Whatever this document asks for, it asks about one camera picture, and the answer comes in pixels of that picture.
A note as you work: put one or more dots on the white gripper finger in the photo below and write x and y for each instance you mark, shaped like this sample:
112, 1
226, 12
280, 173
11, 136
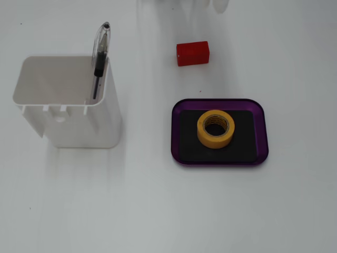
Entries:
221, 4

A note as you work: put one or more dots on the yellow masking tape roll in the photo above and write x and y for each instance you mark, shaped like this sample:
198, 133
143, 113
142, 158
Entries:
203, 137

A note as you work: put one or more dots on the red perforated block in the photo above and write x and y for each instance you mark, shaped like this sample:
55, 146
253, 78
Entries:
192, 54

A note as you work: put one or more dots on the purple metal tray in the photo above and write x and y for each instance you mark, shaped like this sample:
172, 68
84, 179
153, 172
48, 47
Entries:
175, 131

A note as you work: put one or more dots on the clear black ballpoint pen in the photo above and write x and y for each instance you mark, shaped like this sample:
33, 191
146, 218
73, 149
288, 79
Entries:
99, 63

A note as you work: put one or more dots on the black tray liner mat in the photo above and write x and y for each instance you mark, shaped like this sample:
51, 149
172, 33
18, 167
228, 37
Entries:
189, 145

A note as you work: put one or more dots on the white plastic pen holder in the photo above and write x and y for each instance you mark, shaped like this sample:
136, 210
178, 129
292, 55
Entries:
87, 126

